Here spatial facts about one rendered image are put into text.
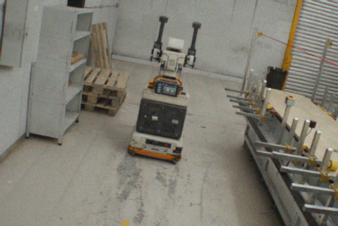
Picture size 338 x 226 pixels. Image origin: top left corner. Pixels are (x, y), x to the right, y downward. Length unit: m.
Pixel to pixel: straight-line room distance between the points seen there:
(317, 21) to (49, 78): 8.31
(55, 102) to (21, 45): 1.18
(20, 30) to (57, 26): 0.91
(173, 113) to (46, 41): 1.64
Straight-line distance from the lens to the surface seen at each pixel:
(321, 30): 11.19
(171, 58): 4.60
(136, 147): 4.47
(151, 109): 4.39
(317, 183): 2.69
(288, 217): 3.68
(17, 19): 3.43
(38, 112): 4.51
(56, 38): 4.27
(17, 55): 3.46
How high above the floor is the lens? 1.82
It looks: 16 degrees down
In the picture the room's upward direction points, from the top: 11 degrees clockwise
